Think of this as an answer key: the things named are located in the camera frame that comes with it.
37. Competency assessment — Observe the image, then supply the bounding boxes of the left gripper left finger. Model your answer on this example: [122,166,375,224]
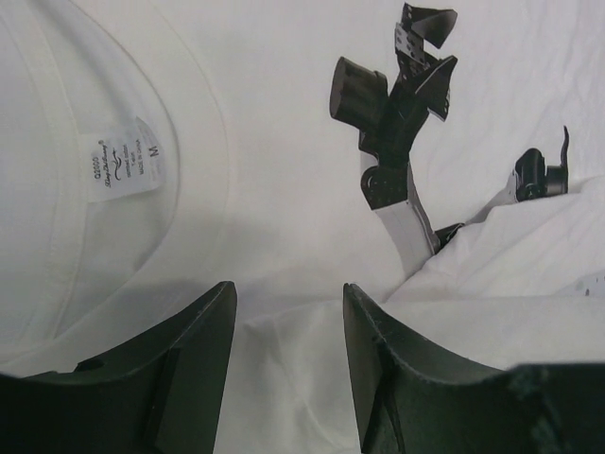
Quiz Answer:
[1,281,236,453]

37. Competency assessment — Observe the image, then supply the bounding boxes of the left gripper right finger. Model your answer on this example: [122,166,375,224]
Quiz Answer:
[342,284,604,453]

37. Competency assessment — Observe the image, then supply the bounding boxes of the white printed t shirt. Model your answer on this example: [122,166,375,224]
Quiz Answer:
[1,1,604,453]

